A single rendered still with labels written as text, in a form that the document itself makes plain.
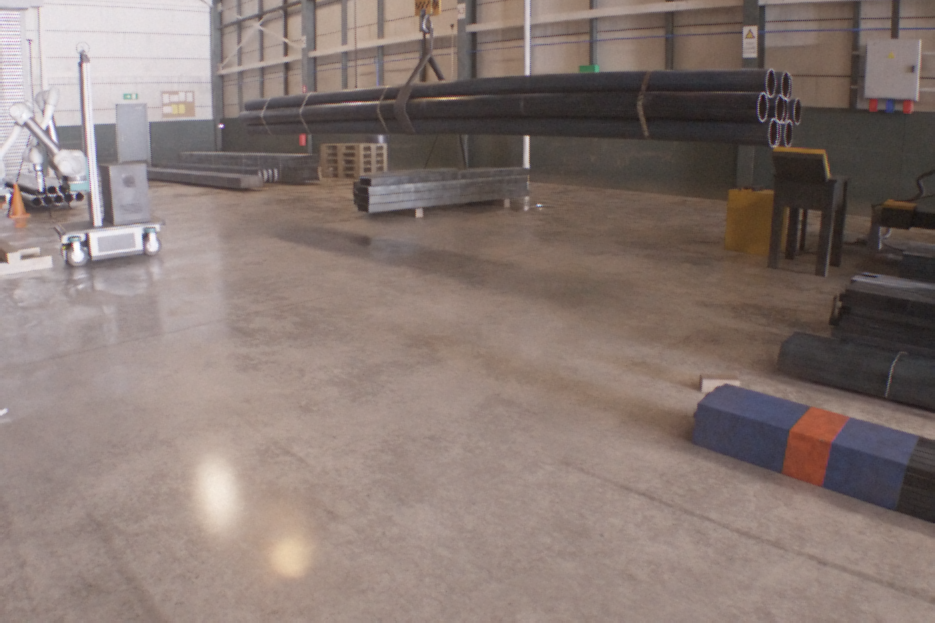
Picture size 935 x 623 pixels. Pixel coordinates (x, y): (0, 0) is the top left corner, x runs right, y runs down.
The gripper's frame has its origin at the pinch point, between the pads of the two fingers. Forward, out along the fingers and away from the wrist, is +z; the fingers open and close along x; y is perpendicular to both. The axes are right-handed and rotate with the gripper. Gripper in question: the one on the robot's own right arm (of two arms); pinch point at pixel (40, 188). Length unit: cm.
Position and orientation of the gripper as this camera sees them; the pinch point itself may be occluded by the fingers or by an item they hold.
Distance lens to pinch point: 639.9
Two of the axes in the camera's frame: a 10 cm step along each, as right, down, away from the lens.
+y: 7.6, -1.4, 6.3
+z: 0.0, 9.7, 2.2
